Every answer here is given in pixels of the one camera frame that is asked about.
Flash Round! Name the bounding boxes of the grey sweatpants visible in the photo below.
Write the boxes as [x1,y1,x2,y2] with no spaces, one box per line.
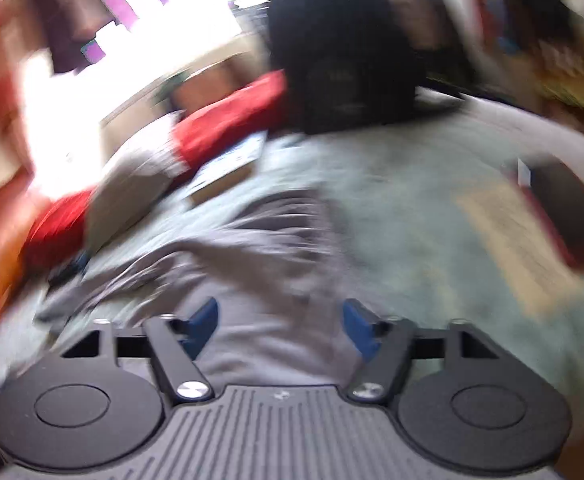
[36,190,361,389]

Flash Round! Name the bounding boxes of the black folded umbrella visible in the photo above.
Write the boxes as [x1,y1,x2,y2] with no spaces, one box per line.
[47,252,91,290]

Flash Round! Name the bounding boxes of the red duvet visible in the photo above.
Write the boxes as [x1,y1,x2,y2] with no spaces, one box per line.
[23,70,287,269]

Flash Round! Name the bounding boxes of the grey-green plaid pillow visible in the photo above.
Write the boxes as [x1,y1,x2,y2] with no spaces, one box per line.
[84,113,189,255]

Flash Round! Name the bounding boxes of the white blue paperback book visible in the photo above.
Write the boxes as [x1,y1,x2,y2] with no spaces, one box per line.
[187,130,268,207]

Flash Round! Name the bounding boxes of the red smartphone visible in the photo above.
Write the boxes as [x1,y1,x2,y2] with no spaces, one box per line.
[504,157,584,271]

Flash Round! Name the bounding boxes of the cardboard box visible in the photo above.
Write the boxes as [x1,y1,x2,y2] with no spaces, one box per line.
[170,53,254,114]

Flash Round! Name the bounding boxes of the black backpack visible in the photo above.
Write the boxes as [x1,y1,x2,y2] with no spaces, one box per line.
[265,0,478,137]

